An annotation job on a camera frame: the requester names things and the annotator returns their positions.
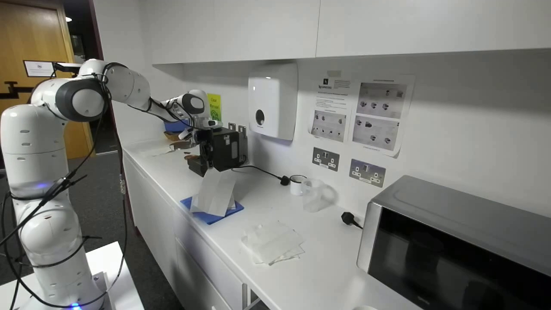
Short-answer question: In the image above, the white napkin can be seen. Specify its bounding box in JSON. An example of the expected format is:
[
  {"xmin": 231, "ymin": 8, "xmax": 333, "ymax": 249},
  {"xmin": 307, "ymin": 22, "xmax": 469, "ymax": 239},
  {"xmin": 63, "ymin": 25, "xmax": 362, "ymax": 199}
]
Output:
[
  {"xmin": 197, "ymin": 168, "xmax": 237, "ymax": 216},
  {"xmin": 240, "ymin": 220, "xmax": 305, "ymax": 265}
]

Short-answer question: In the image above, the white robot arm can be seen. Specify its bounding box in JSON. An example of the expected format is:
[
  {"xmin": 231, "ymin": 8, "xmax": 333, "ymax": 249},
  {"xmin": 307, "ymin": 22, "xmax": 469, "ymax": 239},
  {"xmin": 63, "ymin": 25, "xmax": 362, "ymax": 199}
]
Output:
[{"xmin": 2, "ymin": 58, "xmax": 211, "ymax": 310}]

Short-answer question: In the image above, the blue placemat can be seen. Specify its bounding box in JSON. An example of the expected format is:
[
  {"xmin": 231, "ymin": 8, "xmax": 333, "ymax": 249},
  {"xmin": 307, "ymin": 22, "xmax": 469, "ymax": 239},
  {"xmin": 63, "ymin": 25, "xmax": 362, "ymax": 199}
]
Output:
[{"xmin": 181, "ymin": 196, "xmax": 245, "ymax": 225}]

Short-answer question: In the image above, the white paper towel dispenser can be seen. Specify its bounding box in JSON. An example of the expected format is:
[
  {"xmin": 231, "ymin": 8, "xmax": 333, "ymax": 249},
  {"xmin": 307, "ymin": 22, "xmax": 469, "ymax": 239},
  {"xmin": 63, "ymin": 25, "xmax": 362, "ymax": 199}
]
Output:
[{"xmin": 249, "ymin": 63, "xmax": 298, "ymax": 141}]

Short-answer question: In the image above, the clear glass cup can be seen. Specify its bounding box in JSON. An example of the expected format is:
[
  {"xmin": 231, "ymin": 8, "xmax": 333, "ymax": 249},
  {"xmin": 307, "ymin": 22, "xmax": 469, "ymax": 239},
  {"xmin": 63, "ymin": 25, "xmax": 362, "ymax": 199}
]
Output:
[{"xmin": 304, "ymin": 184, "xmax": 338, "ymax": 211}]

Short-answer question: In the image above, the yellow green sign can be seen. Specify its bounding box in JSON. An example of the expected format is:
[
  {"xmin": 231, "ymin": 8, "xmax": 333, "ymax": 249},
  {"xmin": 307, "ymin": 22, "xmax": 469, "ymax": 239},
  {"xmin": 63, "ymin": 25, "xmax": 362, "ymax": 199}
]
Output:
[{"xmin": 207, "ymin": 92, "xmax": 223, "ymax": 120}]

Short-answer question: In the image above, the black power plug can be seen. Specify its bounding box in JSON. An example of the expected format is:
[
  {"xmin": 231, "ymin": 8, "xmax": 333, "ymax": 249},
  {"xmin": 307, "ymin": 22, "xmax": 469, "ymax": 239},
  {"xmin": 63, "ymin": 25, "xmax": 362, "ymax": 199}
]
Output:
[{"xmin": 342, "ymin": 211, "xmax": 364, "ymax": 228}]

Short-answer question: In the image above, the instruction poster sheet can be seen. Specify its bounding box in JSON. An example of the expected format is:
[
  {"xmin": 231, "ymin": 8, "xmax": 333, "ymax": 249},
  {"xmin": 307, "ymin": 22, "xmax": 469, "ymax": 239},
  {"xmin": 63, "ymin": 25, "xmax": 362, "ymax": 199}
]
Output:
[{"xmin": 311, "ymin": 73, "xmax": 414, "ymax": 156}]

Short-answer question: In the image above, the stainless steel microwave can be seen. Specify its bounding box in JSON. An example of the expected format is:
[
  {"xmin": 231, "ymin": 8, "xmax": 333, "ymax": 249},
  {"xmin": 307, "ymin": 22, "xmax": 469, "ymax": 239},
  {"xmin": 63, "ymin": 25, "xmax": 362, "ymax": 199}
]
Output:
[{"xmin": 357, "ymin": 175, "xmax": 551, "ymax": 310}]

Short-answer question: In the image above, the wooden door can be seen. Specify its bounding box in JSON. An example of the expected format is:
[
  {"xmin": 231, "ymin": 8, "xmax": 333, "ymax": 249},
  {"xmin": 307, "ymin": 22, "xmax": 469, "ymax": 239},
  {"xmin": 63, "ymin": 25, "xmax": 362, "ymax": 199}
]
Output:
[{"xmin": 0, "ymin": 0, "xmax": 97, "ymax": 161}]

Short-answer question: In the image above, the black cable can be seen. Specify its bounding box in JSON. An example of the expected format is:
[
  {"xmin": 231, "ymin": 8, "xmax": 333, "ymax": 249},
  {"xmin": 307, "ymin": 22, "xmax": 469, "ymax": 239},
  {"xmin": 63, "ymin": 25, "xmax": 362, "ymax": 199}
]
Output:
[{"xmin": 243, "ymin": 163, "xmax": 293, "ymax": 187}]

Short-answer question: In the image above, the wall socket plate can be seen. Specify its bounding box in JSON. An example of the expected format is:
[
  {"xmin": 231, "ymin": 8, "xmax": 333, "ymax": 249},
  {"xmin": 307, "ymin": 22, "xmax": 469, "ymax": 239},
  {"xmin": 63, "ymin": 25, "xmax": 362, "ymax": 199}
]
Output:
[
  {"xmin": 312, "ymin": 148, "xmax": 340, "ymax": 170},
  {"xmin": 350, "ymin": 158, "xmax": 386, "ymax": 187}
]

